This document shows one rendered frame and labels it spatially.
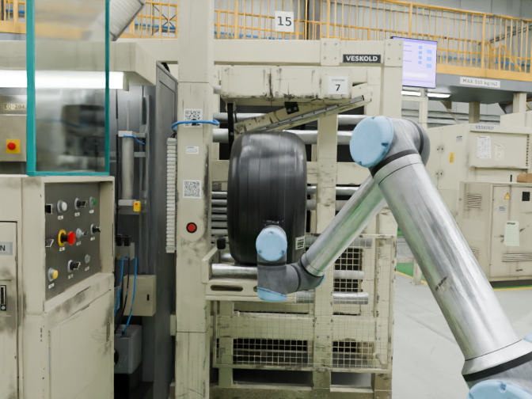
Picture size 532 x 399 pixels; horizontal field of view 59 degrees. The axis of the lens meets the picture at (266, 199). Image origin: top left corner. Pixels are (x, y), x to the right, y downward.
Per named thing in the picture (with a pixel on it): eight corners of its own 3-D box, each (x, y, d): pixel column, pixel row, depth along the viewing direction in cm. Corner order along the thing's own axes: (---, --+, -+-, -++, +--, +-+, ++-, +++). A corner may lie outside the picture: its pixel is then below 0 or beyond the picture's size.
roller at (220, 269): (210, 262, 193) (210, 273, 193) (208, 264, 188) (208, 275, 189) (296, 264, 192) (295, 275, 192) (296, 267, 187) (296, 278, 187)
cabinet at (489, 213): (488, 289, 553) (492, 182, 546) (454, 278, 608) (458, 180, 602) (549, 285, 579) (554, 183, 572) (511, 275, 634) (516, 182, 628)
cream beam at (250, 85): (220, 97, 218) (221, 65, 217) (226, 105, 243) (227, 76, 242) (352, 99, 216) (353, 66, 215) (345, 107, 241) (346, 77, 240)
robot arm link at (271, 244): (255, 264, 139) (255, 229, 138) (257, 256, 151) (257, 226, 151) (287, 264, 138) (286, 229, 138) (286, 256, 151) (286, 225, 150)
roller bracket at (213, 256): (200, 284, 185) (201, 259, 185) (215, 264, 225) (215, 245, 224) (209, 284, 185) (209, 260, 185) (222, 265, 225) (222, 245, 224)
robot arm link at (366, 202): (429, 113, 123) (301, 267, 162) (400, 109, 115) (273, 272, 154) (458, 143, 117) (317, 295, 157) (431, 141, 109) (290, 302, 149)
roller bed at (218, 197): (193, 250, 236) (194, 190, 234) (199, 245, 250) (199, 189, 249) (233, 251, 235) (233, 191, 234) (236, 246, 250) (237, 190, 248)
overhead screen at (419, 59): (390, 85, 535) (392, 36, 532) (388, 85, 540) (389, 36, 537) (435, 89, 553) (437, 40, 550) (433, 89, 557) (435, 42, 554)
